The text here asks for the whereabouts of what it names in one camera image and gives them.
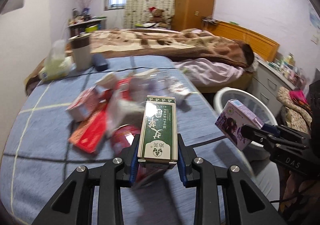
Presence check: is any floral clothes pile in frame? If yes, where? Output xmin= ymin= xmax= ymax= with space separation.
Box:
xmin=276 ymin=87 xmax=312 ymax=134

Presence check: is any white printed packet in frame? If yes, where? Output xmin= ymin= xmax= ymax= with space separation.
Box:
xmin=165 ymin=76 xmax=193 ymax=105

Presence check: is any cluttered side shelf desk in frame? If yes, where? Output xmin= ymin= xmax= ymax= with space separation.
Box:
xmin=68 ymin=8 xmax=107 ymax=37

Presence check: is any green white medicine box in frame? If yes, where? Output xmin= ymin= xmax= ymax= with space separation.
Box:
xmin=137 ymin=95 xmax=178 ymax=166

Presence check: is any small dark red box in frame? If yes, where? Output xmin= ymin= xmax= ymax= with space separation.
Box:
xmin=66 ymin=87 xmax=106 ymax=122

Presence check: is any grey drawer cabinet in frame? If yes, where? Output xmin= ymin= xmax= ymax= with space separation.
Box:
xmin=247 ymin=60 xmax=296 ymax=117

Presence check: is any purple grape juice carton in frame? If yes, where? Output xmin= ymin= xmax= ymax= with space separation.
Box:
xmin=215 ymin=99 xmax=264 ymax=151

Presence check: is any dark blue glasses case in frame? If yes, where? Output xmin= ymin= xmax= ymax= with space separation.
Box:
xmin=92 ymin=54 xmax=108 ymax=71

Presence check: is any red tablets box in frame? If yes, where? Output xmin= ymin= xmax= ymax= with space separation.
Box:
xmin=68 ymin=103 xmax=107 ymax=154

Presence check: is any teddy bear with red hat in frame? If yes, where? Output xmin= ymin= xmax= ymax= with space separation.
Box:
xmin=148 ymin=7 xmax=169 ymax=29

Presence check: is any brown patterned blanket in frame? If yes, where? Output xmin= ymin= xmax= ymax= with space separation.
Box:
xmin=89 ymin=29 xmax=254 ymax=68

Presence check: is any blue plaid table cloth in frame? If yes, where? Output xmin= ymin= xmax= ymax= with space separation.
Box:
xmin=1 ymin=56 xmax=254 ymax=224

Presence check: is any tissue pack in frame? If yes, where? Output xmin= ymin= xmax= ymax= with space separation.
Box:
xmin=38 ymin=40 xmax=73 ymax=81

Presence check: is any white mesh trash bin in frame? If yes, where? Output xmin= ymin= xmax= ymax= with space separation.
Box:
xmin=214 ymin=87 xmax=277 ymax=152

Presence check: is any brown white tumbler cup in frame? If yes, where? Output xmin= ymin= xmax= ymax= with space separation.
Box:
xmin=69 ymin=33 xmax=92 ymax=71

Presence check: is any orange wooden headboard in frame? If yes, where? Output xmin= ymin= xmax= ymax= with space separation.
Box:
xmin=203 ymin=21 xmax=280 ymax=62

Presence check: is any person's right hand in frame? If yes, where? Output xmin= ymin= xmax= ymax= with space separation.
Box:
xmin=279 ymin=172 xmax=319 ymax=224

